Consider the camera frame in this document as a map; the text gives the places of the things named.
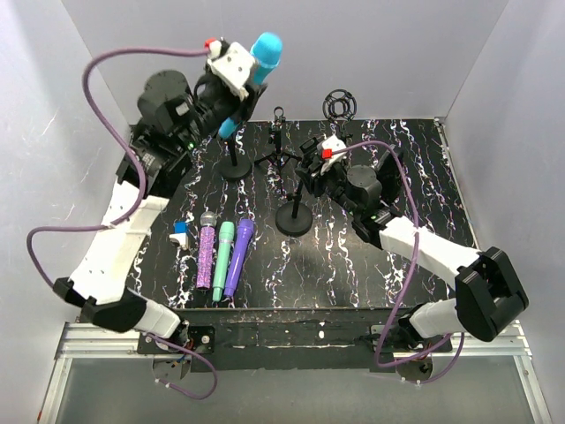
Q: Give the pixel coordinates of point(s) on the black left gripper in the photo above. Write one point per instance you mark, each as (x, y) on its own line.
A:
(244, 107)

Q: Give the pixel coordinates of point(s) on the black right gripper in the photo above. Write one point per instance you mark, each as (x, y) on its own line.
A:
(314, 178)

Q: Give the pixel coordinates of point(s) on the black slim tripod stand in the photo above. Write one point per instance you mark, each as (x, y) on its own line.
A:
(279, 158)

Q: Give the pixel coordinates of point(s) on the black round base stand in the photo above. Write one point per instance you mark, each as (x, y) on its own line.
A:
(294, 218)
(234, 167)

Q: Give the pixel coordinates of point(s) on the cyan toy microphone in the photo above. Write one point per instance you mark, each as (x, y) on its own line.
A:
(267, 50)

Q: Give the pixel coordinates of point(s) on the black shock mount tripod stand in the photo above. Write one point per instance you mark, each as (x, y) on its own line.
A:
(339, 107)

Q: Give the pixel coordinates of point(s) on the purple toy microphone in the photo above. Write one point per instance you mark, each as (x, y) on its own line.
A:
(245, 231)

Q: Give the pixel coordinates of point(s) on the mint green toy microphone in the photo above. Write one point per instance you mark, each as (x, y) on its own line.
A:
(226, 236)

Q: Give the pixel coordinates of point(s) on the purple glitter microphone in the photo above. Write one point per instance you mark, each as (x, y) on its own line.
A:
(208, 222)

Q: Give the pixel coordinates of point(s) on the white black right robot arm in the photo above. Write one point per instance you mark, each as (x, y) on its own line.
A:
(488, 292)

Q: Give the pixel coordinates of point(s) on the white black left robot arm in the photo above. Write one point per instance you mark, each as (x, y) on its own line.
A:
(175, 118)

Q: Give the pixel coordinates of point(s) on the blue white toy block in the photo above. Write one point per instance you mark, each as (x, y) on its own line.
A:
(179, 236)

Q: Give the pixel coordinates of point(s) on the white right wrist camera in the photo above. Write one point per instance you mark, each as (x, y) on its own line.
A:
(331, 150)

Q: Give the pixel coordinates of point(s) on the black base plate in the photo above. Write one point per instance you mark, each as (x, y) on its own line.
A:
(285, 338)

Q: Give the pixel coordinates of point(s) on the aluminium rail frame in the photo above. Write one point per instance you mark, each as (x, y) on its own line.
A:
(99, 378)

